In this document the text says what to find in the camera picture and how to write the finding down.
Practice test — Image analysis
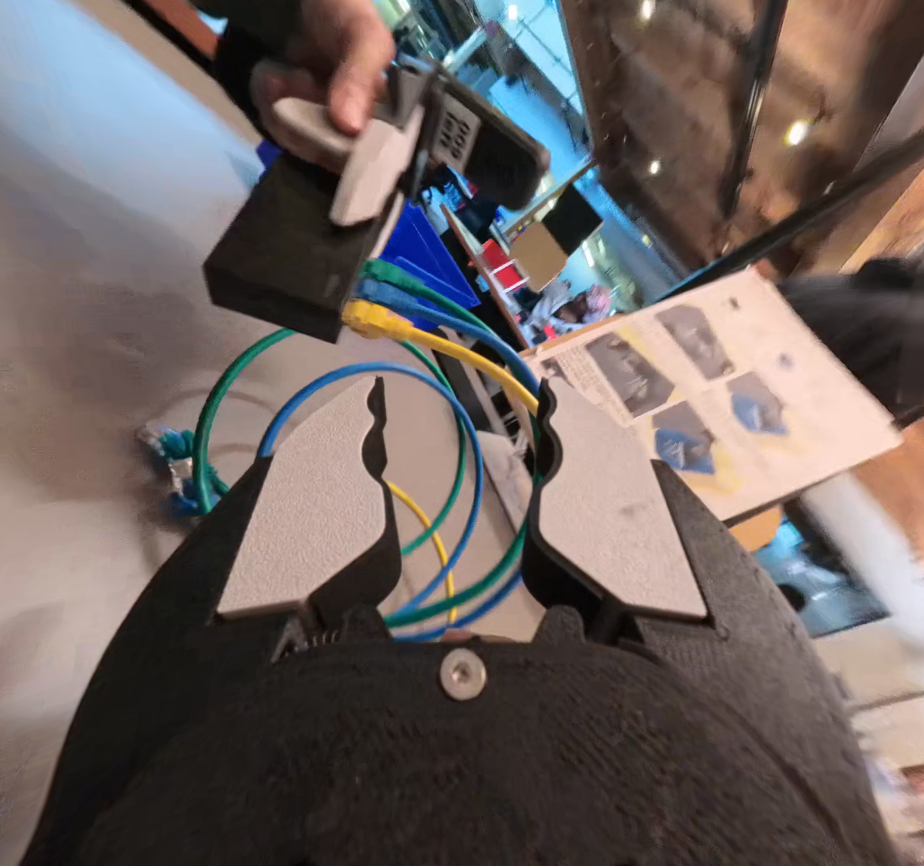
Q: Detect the black network switch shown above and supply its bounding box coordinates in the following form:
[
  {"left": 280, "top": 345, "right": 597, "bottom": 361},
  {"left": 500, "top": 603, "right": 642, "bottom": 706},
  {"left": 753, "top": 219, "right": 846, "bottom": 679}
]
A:
[{"left": 204, "top": 152, "right": 405, "bottom": 344}]

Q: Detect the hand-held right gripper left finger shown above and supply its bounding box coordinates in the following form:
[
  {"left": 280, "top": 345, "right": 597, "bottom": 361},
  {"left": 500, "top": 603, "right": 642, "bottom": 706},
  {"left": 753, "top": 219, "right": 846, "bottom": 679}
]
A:
[{"left": 215, "top": 375, "right": 403, "bottom": 622}]

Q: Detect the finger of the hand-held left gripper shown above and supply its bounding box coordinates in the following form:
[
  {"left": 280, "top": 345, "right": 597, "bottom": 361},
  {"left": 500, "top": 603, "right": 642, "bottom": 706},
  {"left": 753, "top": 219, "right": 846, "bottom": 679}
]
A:
[{"left": 331, "top": 110, "right": 427, "bottom": 226}]

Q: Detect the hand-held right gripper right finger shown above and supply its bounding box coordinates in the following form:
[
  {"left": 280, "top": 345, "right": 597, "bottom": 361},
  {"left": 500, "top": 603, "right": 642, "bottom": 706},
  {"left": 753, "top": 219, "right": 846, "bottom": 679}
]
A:
[{"left": 520, "top": 377, "right": 710, "bottom": 622}]

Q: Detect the blue plastic bin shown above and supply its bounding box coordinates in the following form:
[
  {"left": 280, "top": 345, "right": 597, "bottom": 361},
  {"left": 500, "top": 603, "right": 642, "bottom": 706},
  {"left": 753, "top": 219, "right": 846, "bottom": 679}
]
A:
[{"left": 379, "top": 202, "right": 481, "bottom": 311}]

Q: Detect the person's left hand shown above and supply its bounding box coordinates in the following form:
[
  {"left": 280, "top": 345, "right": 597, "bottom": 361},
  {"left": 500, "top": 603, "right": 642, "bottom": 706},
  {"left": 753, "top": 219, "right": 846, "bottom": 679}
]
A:
[{"left": 298, "top": 0, "right": 397, "bottom": 137}]

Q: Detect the yellow ethernet cable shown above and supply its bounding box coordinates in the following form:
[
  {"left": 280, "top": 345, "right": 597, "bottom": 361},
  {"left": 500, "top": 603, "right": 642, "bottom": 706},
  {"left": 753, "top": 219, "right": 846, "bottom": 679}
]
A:
[{"left": 341, "top": 299, "right": 541, "bottom": 625}]

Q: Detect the green ethernet cable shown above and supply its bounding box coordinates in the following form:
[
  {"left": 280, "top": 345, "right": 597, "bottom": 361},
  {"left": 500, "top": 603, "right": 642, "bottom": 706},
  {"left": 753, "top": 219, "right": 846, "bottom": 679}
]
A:
[{"left": 137, "top": 258, "right": 542, "bottom": 629}]

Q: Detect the dark cloth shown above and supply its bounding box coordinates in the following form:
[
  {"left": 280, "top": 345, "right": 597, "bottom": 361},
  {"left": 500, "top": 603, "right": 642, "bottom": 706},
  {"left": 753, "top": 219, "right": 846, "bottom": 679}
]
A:
[{"left": 780, "top": 256, "right": 924, "bottom": 427}]

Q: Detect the black monitor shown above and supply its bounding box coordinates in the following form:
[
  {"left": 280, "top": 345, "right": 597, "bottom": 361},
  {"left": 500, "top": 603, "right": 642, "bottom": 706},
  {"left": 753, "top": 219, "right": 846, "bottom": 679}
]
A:
[{"left": 541, "top": 184, "right": 604, "bottom": 255}]

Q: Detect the instruction poster board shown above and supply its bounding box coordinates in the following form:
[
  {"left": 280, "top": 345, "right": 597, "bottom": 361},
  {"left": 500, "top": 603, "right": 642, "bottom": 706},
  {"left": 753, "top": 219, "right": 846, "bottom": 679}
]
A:
[{"left": 523, "top": 267, "right": 903, "bottom": 521}]

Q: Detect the blue ethernet cable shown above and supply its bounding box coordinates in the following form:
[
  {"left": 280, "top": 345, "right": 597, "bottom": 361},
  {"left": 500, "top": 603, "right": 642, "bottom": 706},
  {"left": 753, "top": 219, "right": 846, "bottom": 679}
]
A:
[{"left": 169, "top": 278, "right": 542, "bottom": 643}]

